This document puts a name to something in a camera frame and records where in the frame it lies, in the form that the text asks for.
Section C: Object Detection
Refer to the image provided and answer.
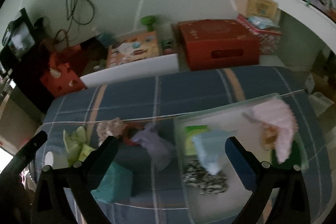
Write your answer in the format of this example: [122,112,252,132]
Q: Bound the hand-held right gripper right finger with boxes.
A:
[225,136,311,224]

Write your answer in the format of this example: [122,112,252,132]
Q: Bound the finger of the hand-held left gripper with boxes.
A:
[0,132,48,183]

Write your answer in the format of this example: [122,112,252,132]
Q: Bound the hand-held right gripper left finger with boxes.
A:
[30,135,119,224]

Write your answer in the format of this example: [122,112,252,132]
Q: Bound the pink satin underwear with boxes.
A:
[97,118,126,146]

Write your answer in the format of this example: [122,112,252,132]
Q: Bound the red flower item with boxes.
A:
[123,125,144,146]

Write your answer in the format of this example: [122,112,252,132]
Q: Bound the clear plastic storage bin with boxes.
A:
[173,92,311,224]

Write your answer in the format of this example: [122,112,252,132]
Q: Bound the pink fluffy cloth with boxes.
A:
[249,97,299,165]

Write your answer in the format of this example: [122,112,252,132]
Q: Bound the dark green cloth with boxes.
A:
[272,139,309,170]

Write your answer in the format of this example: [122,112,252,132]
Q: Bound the teal folded cloth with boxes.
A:
[90,162,133,203]

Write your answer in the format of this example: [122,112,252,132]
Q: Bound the light blue cloth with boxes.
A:
[191,130,232,175]

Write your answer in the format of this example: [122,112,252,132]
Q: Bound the light green cloth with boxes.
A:
[64,126,97,166]

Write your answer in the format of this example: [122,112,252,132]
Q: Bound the black and white patterned cloth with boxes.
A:
[183,160,229,195]

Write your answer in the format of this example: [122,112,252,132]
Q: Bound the purple cloth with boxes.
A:
[131,122,175,171]

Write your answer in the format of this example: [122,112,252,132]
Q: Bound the red gift bag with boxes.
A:
[40,30,88,98]

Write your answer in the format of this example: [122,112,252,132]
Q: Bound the plaid blue blanket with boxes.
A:
[35,65,332,224]

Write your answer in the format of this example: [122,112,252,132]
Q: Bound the white board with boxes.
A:
[79,53,180,89]

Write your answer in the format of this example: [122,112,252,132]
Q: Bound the black screen device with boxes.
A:
[0,7,36,62]

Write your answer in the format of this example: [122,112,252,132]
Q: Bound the orange printed box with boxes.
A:
[106,31,161,68]

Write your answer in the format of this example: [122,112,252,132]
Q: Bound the red cardboard box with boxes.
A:
[178,19,260,71]

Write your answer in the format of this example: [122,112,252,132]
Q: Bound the red patterned box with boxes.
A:
[238,14,283,55]

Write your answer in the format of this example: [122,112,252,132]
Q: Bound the green cups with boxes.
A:
[161,40,175,55]

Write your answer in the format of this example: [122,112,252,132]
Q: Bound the light blue packet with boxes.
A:
[248,16,280,29]

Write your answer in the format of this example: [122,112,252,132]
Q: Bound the green toy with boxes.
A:
[140,16,158,32]

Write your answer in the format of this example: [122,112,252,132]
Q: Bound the beige paper bag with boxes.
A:
[238,0,279,20]

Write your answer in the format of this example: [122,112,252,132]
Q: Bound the white desk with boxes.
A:
[270,0,336,46]

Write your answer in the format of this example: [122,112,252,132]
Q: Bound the black cable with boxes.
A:
[65,0,95,25]

